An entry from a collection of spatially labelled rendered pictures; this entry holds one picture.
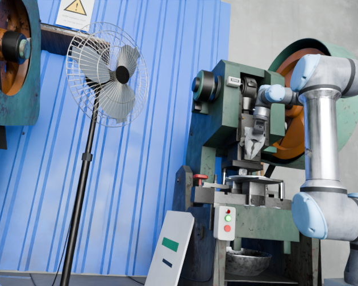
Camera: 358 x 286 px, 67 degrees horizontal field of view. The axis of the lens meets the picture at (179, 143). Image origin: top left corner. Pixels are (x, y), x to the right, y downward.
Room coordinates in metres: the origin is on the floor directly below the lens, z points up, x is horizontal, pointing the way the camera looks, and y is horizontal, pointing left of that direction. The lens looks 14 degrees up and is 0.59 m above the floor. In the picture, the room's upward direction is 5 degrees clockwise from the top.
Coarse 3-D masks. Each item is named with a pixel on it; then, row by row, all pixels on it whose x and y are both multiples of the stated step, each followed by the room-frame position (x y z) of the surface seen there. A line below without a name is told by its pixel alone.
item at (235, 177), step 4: (232, 176) 1.36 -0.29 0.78; (236, 176) 1.34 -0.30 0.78; (240, 176) 1.32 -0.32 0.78; (244, 176) 1.31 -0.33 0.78; (248, 176) 1.30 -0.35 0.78; (252, 176) 1.30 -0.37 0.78; (256, 176) 1.29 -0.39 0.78; (260, 176) 1.29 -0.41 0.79; (264, 176) 1.29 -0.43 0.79; (228, 180) 1.51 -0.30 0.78; (232, 180) 1.50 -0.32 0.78; (268, 184) 1.52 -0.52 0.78
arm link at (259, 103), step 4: (260, 88) 1.20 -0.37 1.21; (264, 88) 1.18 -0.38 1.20; (260, 92) 1.19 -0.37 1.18; (260, 96) 1.18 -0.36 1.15; (256, 100) 1.23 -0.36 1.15; (260, 100) 1.20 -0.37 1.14; (256, 104) 1.22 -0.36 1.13; (260, 104) 1.21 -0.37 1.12; (264, 104) 1.20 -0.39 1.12; (268, 104) 1.20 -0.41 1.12; (268, 108) 1.24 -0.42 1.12
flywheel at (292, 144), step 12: (312, 48) 1.43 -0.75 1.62; (288, 60) 1.65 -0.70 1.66; (276, 72) 1.79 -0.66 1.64; (288, 72) 1.71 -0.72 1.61; (288, 84) 1.71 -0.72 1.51; (300, 108) 1.58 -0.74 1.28; (288, 120) 1.71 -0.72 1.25; (300, 120) 1.60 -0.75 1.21; (288, 132) 1.71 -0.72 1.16; (300, 132) 1.60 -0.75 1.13; (276, 144) 1.82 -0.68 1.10; (288, 144) 1.71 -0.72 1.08; (300, 144) 1.55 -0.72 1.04; (276, 156) 1.78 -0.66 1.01; (288, 156) 1.66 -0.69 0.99; (300, 156) 1.58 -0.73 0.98
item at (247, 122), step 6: (246, 114) 1.47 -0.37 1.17; (246, 120) 1.47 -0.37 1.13; (252, 120) 1.48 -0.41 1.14; (246, 126) 1.47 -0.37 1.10; (252, 126) 1.48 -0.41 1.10; (246, 132) 1.47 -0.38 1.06; (234, 144) 1.50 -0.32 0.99; (240, 144) 1.45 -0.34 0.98; (228, 150) 1.57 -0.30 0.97; (234, 150) 1.50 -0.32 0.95; (240, 150) 1.46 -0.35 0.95; (246, 150) 1.44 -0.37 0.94; (252, 150) 1.45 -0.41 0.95; (228, 156) 1.57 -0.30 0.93; (234, 156) 1.49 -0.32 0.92; (240, 156) 1.46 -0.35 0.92; (246, 156) 1.44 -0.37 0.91; (258, 156) 1.45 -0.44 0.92; (252, 162) 1.48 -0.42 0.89; (258, 162) 1.49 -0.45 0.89
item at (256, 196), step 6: (240, 180) 1.42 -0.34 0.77; (246, 180) 1.36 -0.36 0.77; (252, 180) 1.33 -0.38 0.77; (258, 180) 1.31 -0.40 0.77; (264, 180) 1.29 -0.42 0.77; (270, 180) 1.27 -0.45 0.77; (276, 180) 1.27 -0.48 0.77; (282, 180) 1.28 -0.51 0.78; (246, 186) 1.40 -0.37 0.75; (252, 186) 1.38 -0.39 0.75; (258, 186) 1.39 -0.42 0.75; (264, 186) 1.39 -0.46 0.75; (246, 192) 1.40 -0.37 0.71; (252, 192) 1.38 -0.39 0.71; (258, 192) 1.39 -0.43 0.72; (264, 192) 1.39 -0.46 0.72; (252, 198) 1.38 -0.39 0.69; (258, 198) 1.39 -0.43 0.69; (264, 198) 1.39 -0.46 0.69; (252, 204) 1.38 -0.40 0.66; (258, 204) 1.39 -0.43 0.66; (264, 204) 1.39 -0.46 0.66
